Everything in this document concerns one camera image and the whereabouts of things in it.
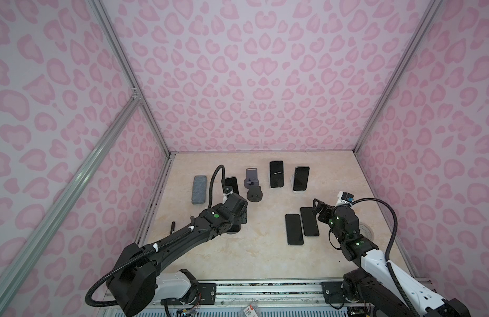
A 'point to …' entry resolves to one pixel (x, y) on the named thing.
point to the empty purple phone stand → (251, 180)
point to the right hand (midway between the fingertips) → (321, 203)
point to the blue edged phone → (294, 231)
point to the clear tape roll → (366, 230)
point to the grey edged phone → (309, 222)
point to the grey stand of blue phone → (254, 194)
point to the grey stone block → (199, 189)
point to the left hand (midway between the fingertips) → (236, 210)
